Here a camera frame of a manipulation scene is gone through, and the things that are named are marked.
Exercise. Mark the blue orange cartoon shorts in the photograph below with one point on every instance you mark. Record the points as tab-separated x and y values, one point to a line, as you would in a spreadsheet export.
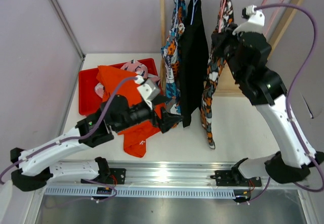
171	56

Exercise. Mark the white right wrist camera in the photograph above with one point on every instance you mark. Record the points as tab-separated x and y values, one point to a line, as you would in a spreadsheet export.
255	21

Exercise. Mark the white slotted cable duct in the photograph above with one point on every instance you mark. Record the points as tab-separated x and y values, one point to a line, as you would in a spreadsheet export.
141	192

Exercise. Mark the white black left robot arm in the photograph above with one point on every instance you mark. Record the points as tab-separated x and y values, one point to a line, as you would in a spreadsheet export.
38	166

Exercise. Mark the wooden clothes rack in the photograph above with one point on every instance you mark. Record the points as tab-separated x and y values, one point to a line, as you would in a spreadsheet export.
227	88

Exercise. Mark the blue wire hanger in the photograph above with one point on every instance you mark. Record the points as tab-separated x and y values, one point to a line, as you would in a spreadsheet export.
194	2
177	15

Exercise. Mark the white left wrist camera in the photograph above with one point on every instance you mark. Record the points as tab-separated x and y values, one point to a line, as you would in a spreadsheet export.
147	89

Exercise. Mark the black shorts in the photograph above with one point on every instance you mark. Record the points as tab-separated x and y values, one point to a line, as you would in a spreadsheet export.
193	66

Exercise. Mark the pink patterned shorts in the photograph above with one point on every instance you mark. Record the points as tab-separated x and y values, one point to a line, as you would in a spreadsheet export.
136	67

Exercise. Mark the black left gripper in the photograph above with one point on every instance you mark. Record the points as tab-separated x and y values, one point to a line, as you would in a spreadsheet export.
167	120

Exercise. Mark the red plastic tray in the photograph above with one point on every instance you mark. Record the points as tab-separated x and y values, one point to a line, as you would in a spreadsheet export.
88	100

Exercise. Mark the aluminium mounting rail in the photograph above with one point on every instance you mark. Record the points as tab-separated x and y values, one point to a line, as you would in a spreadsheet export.
162	173

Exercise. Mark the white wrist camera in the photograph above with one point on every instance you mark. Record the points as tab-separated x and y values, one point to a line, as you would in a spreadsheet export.
255	21
147	89

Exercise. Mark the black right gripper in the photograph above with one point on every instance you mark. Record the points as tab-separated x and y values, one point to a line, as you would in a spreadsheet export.
220	39

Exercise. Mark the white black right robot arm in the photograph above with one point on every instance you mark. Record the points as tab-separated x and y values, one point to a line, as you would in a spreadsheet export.
246	54

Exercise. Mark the orange grey camouflage shorts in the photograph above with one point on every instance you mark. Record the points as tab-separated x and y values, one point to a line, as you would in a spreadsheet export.
214	70

